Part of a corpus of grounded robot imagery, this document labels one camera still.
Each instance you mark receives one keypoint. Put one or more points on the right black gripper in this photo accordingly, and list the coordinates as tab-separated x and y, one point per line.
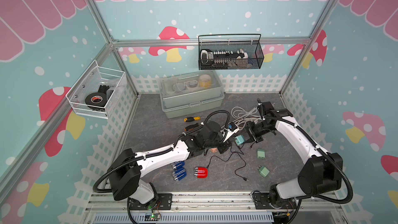
256	139

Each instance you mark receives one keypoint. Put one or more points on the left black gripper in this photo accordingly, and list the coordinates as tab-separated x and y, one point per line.
225	145

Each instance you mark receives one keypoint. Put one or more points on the teal charger adapter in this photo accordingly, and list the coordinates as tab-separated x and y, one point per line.
239	140

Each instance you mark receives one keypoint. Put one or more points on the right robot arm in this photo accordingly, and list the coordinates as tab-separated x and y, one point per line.
321	176

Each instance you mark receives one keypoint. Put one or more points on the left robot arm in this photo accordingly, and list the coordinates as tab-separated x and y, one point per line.
124	177

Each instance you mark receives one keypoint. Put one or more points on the red electric shaver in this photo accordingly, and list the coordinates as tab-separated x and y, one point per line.
201	172

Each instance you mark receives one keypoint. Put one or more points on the blue shaver upper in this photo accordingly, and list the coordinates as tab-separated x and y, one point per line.
178	164

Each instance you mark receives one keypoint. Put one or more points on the blue shaver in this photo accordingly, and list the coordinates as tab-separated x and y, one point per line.
178	164
179	174

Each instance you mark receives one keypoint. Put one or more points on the blue shaver lower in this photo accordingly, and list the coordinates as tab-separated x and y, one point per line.
179	174

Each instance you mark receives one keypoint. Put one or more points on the green charger adapter upper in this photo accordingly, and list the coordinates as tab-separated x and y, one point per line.
261	153

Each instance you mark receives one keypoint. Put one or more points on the green charger adapter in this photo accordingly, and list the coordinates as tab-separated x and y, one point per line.
263	171
261	153

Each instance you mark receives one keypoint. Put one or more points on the green charger adapter lower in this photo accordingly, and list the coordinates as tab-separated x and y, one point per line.
263	171

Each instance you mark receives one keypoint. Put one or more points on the green plastic storage box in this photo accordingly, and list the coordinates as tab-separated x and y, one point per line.
181	95

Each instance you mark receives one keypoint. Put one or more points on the yellow tape roll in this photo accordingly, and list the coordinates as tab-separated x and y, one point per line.
205	81

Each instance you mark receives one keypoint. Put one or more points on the black power strip in basket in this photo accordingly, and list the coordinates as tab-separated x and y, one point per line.
222	58

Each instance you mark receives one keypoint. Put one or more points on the black tape roll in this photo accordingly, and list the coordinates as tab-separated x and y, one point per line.
96	101

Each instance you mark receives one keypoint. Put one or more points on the orange handled screwdriver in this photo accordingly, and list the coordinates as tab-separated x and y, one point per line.
192	127

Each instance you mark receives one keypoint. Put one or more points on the yellow handled screwdriver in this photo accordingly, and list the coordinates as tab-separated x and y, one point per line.
192	119

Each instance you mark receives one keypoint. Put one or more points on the black wire mesh basket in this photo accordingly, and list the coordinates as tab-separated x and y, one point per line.
249	43

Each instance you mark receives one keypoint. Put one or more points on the clear acrylic wall bin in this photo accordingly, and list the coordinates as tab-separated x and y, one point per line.
110	81

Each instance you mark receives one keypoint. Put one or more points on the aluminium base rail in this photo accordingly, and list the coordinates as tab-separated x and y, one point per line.
206	207

